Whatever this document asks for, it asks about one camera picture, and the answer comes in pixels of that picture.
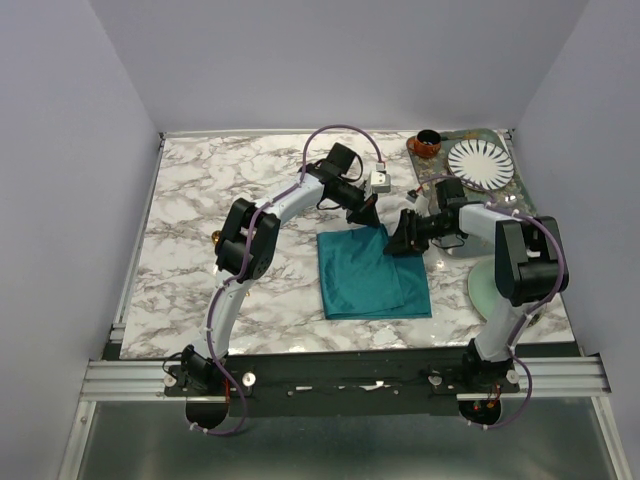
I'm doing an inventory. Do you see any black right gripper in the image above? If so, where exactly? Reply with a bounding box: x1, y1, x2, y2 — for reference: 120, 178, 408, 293
382, 208, 455, 258

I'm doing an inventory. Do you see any teal cloth napkin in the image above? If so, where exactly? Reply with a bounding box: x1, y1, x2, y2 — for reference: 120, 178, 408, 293
317, 227, 432, 320

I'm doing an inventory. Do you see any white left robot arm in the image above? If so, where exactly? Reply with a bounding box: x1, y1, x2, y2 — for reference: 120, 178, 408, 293
180, 143, 390, 395

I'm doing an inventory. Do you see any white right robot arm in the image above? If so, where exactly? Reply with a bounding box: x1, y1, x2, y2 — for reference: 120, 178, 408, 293
384, 176, 569, 392

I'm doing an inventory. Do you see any mint green floral plate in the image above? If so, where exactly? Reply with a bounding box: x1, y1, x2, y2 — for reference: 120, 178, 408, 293
467, 257, 502, 321

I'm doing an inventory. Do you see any orange black cup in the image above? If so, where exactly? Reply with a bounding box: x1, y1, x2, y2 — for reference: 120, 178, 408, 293
407, 130, 442, 159

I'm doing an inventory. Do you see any white striped plate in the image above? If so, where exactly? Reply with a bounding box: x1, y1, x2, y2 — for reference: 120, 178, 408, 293
447, 139, 515, 190

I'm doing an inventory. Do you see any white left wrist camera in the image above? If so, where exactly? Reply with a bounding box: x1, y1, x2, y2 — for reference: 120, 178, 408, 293
364, 170, 392, 197

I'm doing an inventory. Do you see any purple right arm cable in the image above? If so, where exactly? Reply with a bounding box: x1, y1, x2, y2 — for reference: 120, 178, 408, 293
407, 174, 571, 430

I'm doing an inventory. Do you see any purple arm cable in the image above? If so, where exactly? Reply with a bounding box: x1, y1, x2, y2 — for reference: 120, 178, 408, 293
189, 124, 389, 437
407, 174, 571, 430

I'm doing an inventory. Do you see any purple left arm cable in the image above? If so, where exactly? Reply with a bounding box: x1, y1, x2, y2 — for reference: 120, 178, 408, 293
189, 124, 389, 437

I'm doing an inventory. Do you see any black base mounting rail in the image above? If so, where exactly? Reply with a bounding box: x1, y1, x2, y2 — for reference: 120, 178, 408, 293
164, 347, 521, 418

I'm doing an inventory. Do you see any aluminium frame rail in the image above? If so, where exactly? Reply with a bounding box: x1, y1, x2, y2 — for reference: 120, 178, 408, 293
80, 357, 611, 403

